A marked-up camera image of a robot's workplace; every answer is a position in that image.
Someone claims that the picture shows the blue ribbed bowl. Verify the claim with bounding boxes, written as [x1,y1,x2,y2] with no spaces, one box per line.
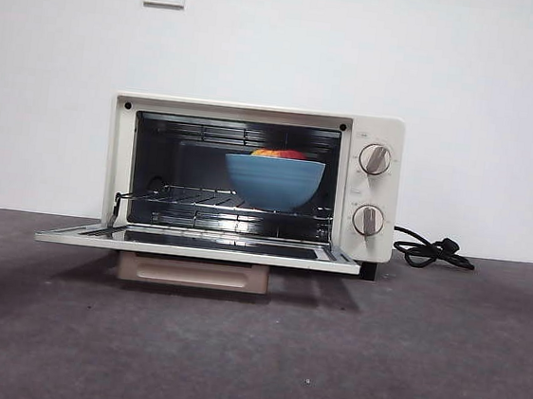
[219,151,327,217]

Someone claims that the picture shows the red yellow apple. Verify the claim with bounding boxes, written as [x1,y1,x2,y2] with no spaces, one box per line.
[250,146,308,163]

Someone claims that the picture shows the glass oven door with handle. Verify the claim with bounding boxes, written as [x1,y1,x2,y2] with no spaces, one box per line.
[31,212,363,306]

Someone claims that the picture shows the small beige oven knob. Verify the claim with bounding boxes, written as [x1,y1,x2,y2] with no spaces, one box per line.
[349,202,388,241]

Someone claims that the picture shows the cream Toshiba toaster oven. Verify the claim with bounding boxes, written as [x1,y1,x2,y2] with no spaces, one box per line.
[97,87,408,284]

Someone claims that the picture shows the large beige oven knob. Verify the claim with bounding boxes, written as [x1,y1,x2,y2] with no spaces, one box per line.
[357,141,395,178]

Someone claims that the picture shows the metal wire oven rack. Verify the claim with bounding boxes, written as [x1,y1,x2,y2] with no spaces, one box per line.
[116,177,337,227]

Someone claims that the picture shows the black oven power cable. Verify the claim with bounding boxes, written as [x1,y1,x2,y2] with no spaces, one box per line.
[388,225,479,275]

